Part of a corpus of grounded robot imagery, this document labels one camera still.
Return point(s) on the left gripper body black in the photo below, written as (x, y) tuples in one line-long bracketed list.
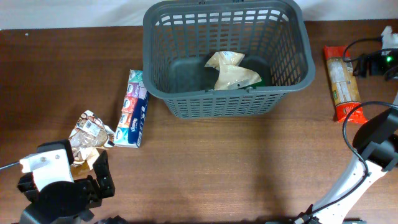
[(107, 190)]

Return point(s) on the red spaghetti pasta packet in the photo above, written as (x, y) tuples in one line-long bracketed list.
[(343, 84)]

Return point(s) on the brown cookie snack bag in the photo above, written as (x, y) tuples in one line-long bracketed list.
[(88, 136)]

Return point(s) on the multicolour tissue multipack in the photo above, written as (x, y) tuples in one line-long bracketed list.
[(133, 113)]

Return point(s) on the green lid spice jar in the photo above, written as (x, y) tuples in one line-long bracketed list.
[(258, 84)]

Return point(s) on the beige paper food bag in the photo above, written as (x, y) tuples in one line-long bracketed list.
[(231, 75)]

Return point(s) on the grey plastic shopping basket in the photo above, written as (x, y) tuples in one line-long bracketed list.
[(180, 36)]

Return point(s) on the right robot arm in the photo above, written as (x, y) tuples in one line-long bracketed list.
[(374, 149)]

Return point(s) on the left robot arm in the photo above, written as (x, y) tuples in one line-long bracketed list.
[(54, 196)]

